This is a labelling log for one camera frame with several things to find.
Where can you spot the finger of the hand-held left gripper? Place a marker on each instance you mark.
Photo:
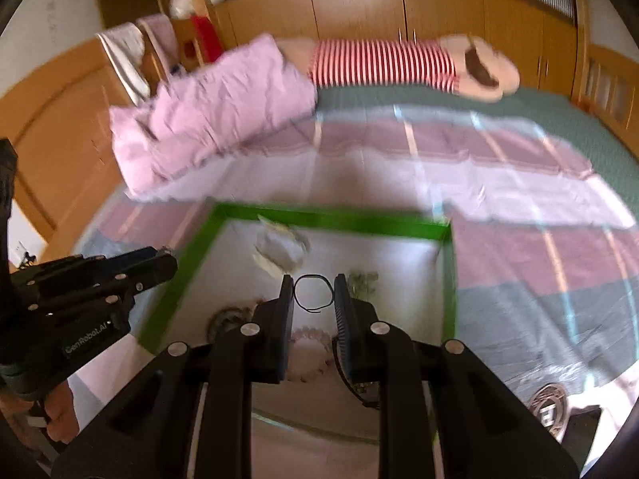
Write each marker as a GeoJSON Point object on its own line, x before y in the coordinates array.
{"type": "Point", "coordinates": [150, 267]}
{"type": "Point", "coordinates": [90, 299]}

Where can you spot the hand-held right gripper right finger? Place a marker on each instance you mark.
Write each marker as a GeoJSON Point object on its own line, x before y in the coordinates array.
{"type": "Point", "coordinates": [342, 329]}

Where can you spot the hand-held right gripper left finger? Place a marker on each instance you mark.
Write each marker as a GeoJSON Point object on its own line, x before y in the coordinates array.
{"type": "Point", "coordinates": [285, 329]}

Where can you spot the green cardboard box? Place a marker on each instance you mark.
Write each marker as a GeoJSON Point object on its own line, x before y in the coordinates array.
{"type": "Point", "coordinates": [189, 269]}

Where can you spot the person's left hand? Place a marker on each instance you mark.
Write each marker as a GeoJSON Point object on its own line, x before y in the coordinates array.
{"type": "Point", "coordinates": [62, 416]}

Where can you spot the pink quilt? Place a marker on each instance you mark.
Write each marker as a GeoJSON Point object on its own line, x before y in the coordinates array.
{"type": "Point", "coordinates": [214, 110]}

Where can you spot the wooden bed headboard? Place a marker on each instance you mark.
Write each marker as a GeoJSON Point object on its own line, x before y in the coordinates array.
{"type": "Point", "coordinates": [55, 124]}

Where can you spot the striped pink grey bed sheet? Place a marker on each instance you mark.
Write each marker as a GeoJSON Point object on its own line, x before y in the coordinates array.
{"type": "Point", "coordinates": [499, 209]}

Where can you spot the white patterned towel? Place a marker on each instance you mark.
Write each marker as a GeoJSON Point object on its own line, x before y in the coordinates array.
{"type": "Point", "coordinates": [125, 60]}

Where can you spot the pink towel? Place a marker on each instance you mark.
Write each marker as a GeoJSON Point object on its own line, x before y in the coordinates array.
{"type": "Point", "coordinates": [159, 40]}

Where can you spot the red bag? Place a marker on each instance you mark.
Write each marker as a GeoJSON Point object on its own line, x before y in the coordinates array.
{"type": "Point", "coordinates": [207, 40]}

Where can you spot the black smartphone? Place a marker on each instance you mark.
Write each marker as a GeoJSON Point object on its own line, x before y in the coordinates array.
{"type": "Point", "coordinates": [581, 431]}

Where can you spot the red white striped pillow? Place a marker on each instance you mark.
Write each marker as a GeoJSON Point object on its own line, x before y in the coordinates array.
{"type": "Point", "coordinates": [384, 65]}

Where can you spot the green bed cover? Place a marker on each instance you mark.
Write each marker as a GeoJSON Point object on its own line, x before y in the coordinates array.
{"type": "Point", "coordinates": [549, 119]}

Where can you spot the beige plush toy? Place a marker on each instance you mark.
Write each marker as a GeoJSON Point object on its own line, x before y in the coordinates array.
{"type": "Point", "coordinates": [479, 67]}

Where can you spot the wooden wardrobe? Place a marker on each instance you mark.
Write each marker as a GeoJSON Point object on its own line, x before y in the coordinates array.
{"type": "Point", "coordinates": [374, 10]}

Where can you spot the wooden bed footboard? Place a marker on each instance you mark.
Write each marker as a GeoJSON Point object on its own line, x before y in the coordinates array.
{"type": "Point", "coordinates": [609, 85]}

